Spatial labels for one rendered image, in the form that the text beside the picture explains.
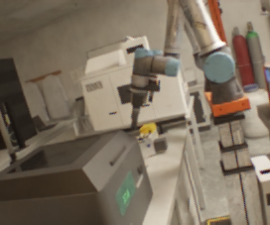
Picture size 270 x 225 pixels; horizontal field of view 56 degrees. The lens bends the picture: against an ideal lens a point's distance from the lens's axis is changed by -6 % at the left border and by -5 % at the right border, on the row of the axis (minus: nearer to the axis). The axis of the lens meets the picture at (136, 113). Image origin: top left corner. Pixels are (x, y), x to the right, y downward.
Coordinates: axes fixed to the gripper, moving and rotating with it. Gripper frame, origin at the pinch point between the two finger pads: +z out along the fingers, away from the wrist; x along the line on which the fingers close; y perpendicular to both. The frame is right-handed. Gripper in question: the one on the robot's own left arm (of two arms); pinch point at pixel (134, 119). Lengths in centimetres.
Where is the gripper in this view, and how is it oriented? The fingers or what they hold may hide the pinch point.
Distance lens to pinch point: 120.3
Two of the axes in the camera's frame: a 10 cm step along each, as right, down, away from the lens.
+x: 0.1, 3.1, -9.5
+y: -9.9, -1.3, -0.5
